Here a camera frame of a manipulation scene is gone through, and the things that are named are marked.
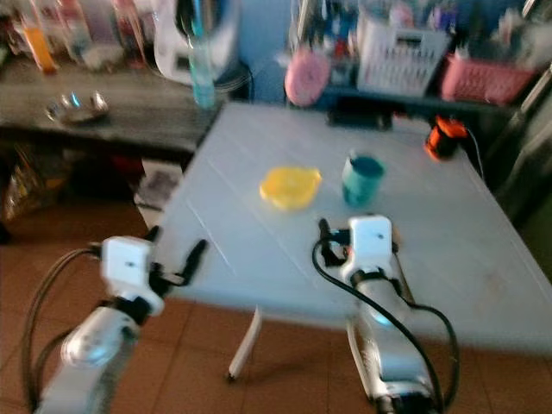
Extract yellow plastic bowl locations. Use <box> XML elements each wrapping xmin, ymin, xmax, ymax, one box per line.
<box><xmin>259</xmin><ymin>166</ymin><xmax>323</xmax><ymax>211</ymax></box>

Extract small printed cardboard box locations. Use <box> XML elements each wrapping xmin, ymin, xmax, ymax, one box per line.
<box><xmin>135</xmin><ymin>159</ymin><xmax>183</xmax><ymax>213</ymax></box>

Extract teal plastic cup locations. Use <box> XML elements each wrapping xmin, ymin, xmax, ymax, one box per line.
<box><xmin>341</xmin><ymin>153</ymin><xmax>386</xmax><ymax>209</ymax></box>

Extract white table leg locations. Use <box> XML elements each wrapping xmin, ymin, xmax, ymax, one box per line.
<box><xmin>228</xmin><ymin>305</ymin><xmax>262</xmax><ymax>383</ymax></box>

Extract crumpled plastic bag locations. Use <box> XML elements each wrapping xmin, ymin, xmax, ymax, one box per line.
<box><xmin>3</xmin><ymin>145</ymin><xmax>66</xmax><ymax>222</ymax></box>

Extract round metal bowl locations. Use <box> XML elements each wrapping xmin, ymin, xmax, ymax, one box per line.
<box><xmin>45</xmin><ymin>91</ymin><xmax>110</xmax><ymax>125</ymax></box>

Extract orange and black device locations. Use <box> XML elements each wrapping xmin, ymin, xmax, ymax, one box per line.
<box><xmin>423</xmin><ymin>116</ymin><xmax>469</xmax><ymax>162</ymax></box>

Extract pink round plastic object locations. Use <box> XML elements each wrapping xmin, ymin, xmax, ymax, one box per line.
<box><xmin>284</xmin><ymin>47</ymin><xmax>331</xmax><ymax>108</ymax></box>

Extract clear teal-capped water bottle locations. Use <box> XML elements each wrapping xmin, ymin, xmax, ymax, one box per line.
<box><xmin>187</xmin><ymin>24</ymin><xmax>217</xmax><ymax>110</ymax></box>

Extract white plastic basket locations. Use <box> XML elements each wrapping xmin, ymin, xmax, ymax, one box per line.
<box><xmin>355</xmin><ymin>17</ymin><xmax>450</xmax><ymax>97</ymax></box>

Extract white kitchen cooking machine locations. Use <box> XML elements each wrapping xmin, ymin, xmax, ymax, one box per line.
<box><xmin>153</xmin><ymin>0</ymin><xmax>239</xmax><ymax>86</ymax></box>

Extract orange sauce squeeze bottle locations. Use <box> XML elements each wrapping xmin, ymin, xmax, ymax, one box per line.
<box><xmin>23</xmin><ymin>26</ymin><xmax>58</xmax><ymax>75</ymax></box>

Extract pink plastic basket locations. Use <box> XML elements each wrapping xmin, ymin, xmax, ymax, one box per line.
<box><xmin>439</xmin><ymin>53</ymin><xmax>536</xmax><ymax>107</ymax></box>

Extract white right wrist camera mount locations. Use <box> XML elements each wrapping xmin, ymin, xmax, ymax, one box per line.
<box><xmin>348</xmin><ymin>215</ymin><xmax>394</xmax><ymax>279</ymax></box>

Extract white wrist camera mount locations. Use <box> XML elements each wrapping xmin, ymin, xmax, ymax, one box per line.
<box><xmin>100</xmin><ymin>235</ymin><xmax>160</xmax><ymax>301</ymax></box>
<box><xmin>348</xmin><ymin>215</ymin><xmax>394</xmax><ymax>279</ymax></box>

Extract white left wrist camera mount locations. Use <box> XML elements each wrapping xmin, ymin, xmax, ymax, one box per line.
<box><xmin>100</xmin><ymin>235</ymin><xmax>160</xmax><ymax>301</ymax></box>

